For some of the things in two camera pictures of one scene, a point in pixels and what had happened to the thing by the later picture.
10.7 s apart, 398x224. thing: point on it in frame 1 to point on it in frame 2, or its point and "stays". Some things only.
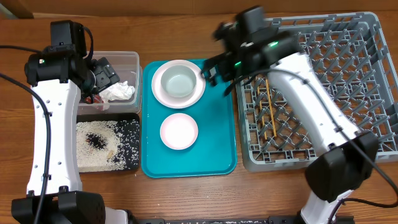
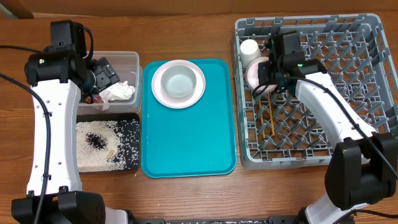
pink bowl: (178, 131) to (252, 76)
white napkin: (119, 91) stays
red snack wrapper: (96, 98) stays
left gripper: (106, 73) stays
